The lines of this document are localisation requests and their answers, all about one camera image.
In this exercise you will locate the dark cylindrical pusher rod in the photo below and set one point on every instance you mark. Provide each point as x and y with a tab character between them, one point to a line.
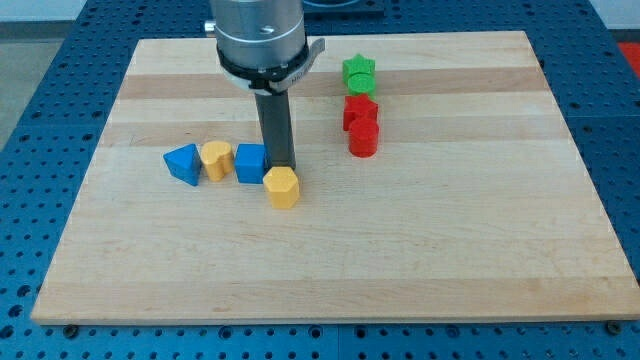
276	129

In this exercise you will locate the yellow heart block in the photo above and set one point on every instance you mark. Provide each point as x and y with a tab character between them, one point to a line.
217	158

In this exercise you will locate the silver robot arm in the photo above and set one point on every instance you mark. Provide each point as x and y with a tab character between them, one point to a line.
262	45

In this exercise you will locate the green cylinder block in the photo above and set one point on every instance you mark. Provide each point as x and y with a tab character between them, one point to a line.
360	84

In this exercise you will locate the red star block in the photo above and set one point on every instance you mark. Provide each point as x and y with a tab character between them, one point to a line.
358	107

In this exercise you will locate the wooden board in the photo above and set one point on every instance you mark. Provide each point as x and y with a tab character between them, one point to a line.
476	207

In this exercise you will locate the blue triangle block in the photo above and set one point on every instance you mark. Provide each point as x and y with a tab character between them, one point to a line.
184	163

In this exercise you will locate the green star block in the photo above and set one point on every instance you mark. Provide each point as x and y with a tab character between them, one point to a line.
358	64

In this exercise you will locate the blue cube block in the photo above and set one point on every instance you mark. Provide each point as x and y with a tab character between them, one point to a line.
250	163

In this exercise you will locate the red cylinder block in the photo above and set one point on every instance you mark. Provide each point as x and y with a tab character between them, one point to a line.
363	138

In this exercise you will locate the yellow hexagon block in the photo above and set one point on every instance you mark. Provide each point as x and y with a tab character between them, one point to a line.
282	187

